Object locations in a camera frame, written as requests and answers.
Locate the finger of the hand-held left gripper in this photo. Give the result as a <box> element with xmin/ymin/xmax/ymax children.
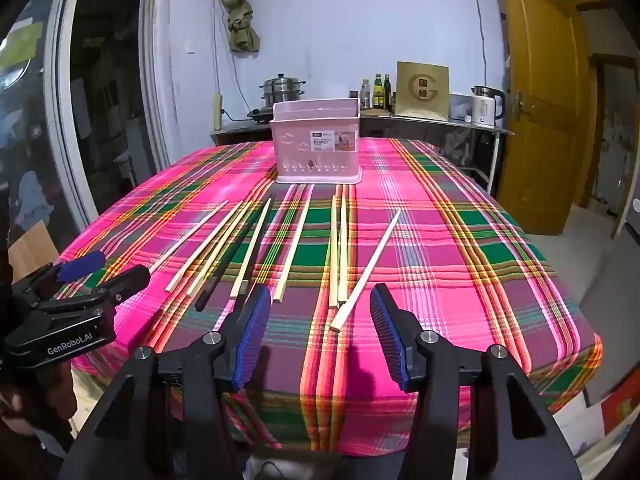
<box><xmin>47</xmin><ymin>251</ymin><xmax>107</xmax><ymax>285</ymax></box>
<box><xmin>75</xmin><ymin>264</ymin><xmax>152</xmax><ymax>311</ymax></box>

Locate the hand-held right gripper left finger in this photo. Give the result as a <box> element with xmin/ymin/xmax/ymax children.
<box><xmin>57</xmin><ymin>285</ymin><xmax>273</xmax><ymax>480</ymax></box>

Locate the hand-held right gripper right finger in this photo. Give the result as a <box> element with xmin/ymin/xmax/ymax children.
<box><xmin>369</xmin><ymin>282</ymin><xmax>583</xmax><ymax>480</ymax></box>

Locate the black chopstick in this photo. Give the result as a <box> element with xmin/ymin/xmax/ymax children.
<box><xmin>194</xmin><ymin>192</ymin><xmax>277</xmax><ymax>312</ymax></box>

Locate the pink plastic utensil basket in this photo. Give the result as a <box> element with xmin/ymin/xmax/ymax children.
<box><xmin>270</xmin><ymin>98</ymin><xmax>363</xmax><ymax>184</ymax></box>

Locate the pink plaid tablecloth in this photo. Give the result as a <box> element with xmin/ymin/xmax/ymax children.
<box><xmin>50</xmin><ymin>137</ymin><xmax>603</xmax><ymax>456</ymax></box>

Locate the glass sliding door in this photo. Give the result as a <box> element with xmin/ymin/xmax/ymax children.
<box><xmin>0</xmin><ymin>0</ymin><xmax>173</xmax><ymax>281</ymax></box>

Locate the small steel kitchen table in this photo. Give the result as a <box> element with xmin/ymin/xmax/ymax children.
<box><xmin>210</xmin><ymin>120</ymin><xmax>281</xmax><ymax>148</ymax></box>

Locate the long steel shelf counter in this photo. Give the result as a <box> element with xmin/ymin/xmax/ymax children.
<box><xmin>357</xmin><ymin>107</ymin><xmax>516</xmax><ymax>196</ymax></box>

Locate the white box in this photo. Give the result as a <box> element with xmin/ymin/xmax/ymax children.
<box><xmin>448</xmin><ymin>93</ymin><xmax>475</xmax><ymax>122</ymax></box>

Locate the steel steamer pot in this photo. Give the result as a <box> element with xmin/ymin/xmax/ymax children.
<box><xmin>260</xmin><ymin>74</ymin><xmax>307</xmax><ymax>106</ymax></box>

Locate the gold cardboard box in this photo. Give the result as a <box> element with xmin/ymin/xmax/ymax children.
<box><xmin>395</xmin><ymin>61</ymin><xmax>451</xmax><ymax>121</ymax></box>

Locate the white electric kettle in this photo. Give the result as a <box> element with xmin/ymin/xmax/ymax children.
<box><xmin>470</xmin><ymin>85</ymin><xmax>507</xmax><ymax>127</ymax></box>

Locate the red cardboard box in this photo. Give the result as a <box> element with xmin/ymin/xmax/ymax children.
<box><xmin>600</xmin><ymin>375</ymin><xmax>640</xmax><ymax>436</ymax></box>

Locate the yellow wooden door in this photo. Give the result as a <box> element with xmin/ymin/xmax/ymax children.
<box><xmin>494</xmin><ymin>0</ymin><xmax>593</xmax><ymax>236</ymax></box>

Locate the olive green knotted cloth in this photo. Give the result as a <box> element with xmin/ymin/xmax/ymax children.
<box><xmin>219</xmin><ymin>0</ymin><xmax>262</xmax><ymax>53</ymax></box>

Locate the thin wall cable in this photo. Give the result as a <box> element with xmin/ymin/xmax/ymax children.
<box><xmin>465</xmin><ymin>0</ymin><xmax>491</xmax><ymax>103</ymax></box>

